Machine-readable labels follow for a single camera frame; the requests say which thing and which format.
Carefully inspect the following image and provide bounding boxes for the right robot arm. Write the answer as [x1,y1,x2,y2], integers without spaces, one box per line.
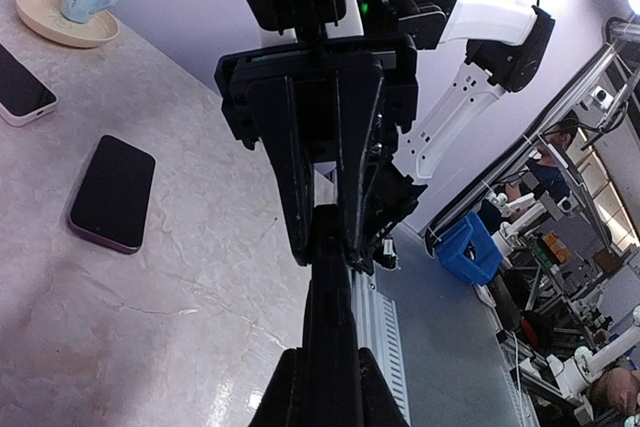
[214,0,555,268]

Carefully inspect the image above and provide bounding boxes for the small white background camera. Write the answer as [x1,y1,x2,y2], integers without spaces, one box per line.
[590,86,613,112]

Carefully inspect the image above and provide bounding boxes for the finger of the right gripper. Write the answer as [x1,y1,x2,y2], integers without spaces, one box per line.
[246,77,314,266]
[333,59,384,264]

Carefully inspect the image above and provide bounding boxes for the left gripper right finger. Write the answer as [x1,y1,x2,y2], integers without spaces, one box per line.
[354,348,408,427]

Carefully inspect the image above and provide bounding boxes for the background person dark shirt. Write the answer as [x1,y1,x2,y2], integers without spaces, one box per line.
[477,110,579,234]

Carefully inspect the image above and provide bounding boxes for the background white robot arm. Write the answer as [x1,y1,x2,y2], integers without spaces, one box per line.
[352,292,639,426]

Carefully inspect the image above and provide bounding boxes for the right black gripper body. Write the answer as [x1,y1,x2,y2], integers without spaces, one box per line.
[214,36,418,147]

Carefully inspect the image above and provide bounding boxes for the black phone case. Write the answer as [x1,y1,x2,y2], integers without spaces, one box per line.
[301,205,362,426]

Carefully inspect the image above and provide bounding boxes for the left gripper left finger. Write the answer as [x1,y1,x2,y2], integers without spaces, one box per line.
[248,347,307,427]

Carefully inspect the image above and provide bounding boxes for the beige round plate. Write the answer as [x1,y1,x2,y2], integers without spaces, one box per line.
[15,0,120,49]

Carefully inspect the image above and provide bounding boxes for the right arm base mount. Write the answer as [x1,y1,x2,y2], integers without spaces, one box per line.
[358,163,428,275]

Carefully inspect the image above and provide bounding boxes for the blue storage bin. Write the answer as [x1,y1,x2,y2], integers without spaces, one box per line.
[436,212,503,286]

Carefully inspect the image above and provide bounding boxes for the pink phone case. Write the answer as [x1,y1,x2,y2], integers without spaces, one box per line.
[0,41,59,128]

